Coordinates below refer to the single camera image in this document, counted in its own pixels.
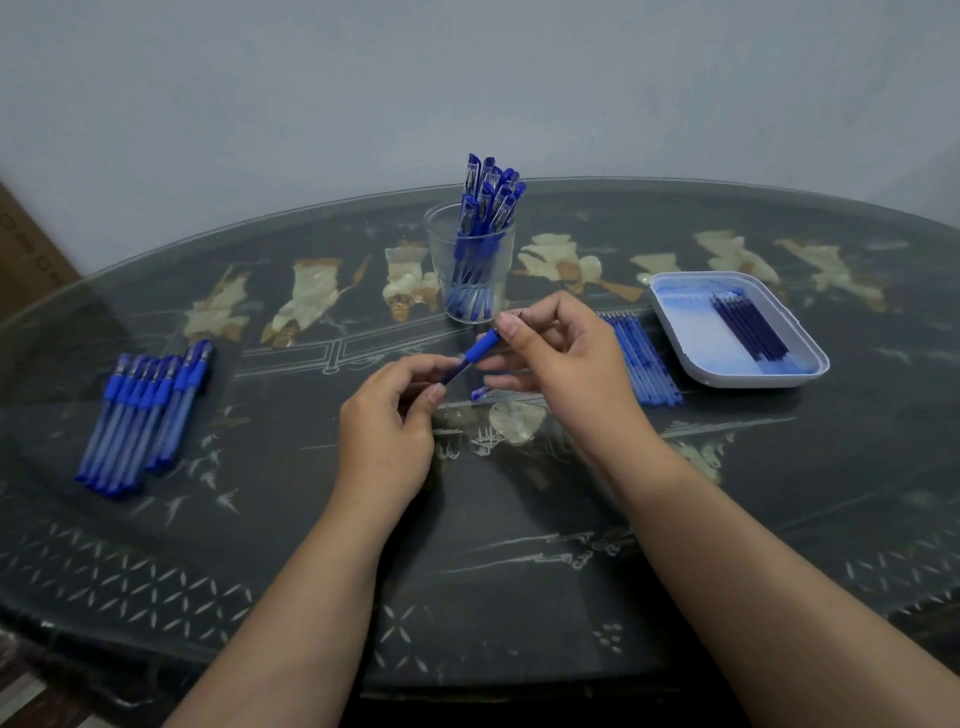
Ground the row of blue refills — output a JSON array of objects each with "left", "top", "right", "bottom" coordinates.
[{"left": 599, "top": 310, "right": 686, "bottom": 409}]

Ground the person's left forearm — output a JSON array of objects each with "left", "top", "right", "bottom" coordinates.
[{"left": 162, "top": 491, "right": 400, "bottom": 728}]

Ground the bundle of dark blue refills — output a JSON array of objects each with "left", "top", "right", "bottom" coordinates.
[{"left": 708, "top": 291, "right": 793, "bottom": 363}]

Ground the blue translucent pen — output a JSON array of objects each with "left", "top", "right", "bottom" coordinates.
[{"left": 437, "top": 327, "right": 504, "bottom": 388}]

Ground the brown cardboard box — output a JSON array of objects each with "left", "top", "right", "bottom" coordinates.
[{"left": 0, "top": 180, "right": 83, "bottom": 321}]

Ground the person's right forearm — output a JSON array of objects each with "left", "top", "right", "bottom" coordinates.
[{"left": 591, "top": 438, "right": 960, "bottom": 728}]

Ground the clear glass cup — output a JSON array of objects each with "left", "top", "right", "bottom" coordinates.
[{"left": 423, "top": 201, "right": 519, "bottom": 326}]

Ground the white plastic tray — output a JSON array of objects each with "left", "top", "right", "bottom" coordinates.
[{"left": 648, "top": 270, "right": 832, "bottom": 390}]

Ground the bunch of capped blue pens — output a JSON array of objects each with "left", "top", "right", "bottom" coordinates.
[{"left": 447, "top": 153, "right": 528, "bottom": 321}]

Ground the row of uncapped blue pens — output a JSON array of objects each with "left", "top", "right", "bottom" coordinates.
[{"left": 72, "top": 338, "right": 216, "bottom": 501}]

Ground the person's right hand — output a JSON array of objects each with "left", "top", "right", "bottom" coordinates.
[{"left": 473, "top": 290, "right": 666, "bottom": 482}]

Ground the person's left hand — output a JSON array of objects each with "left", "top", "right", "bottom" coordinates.
[{"left": 336, "top": 352, "right": 462, "bottom": 520}]

